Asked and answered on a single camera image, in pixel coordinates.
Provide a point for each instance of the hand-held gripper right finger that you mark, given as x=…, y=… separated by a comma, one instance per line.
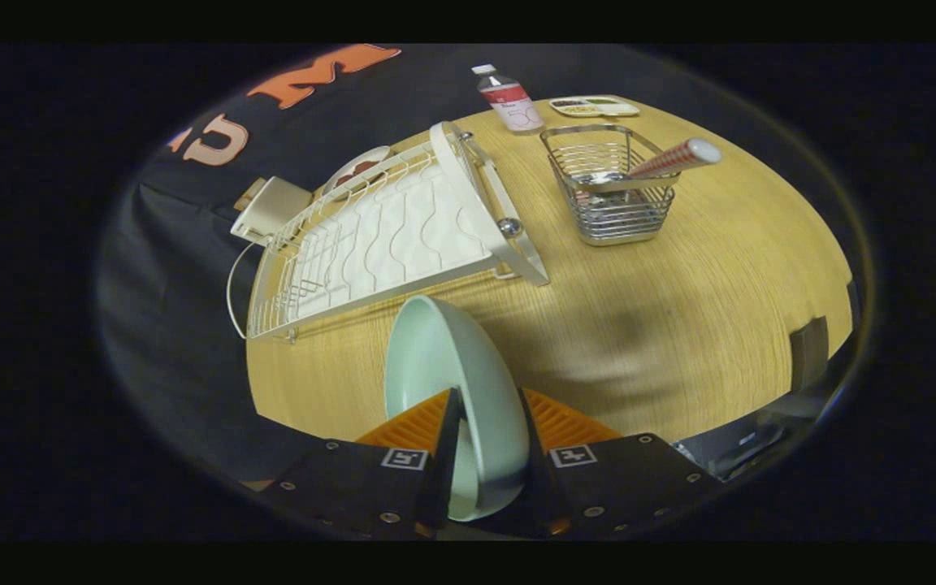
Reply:
x=537, y=455

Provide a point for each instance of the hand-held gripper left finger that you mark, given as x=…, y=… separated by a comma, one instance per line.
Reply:
x=444, y=455

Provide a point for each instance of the light green plate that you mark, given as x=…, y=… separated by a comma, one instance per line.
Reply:
x=468, y=366

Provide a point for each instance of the small white plate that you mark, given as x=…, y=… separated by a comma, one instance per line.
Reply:
x=374, y=156

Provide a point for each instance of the brown cookie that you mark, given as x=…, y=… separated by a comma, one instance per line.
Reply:
x=368, y=166
x=353, y=174

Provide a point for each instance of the white toaster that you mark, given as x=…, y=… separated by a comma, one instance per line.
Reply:
x=277, y=210

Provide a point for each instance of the bread slice in toaster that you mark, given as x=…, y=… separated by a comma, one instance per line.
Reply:
x=249, y=195

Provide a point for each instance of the clear bottle with red label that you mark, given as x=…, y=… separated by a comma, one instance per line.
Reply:
x=517, y=106

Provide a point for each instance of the white divided tray with beans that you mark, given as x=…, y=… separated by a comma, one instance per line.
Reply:
x=594, y=106

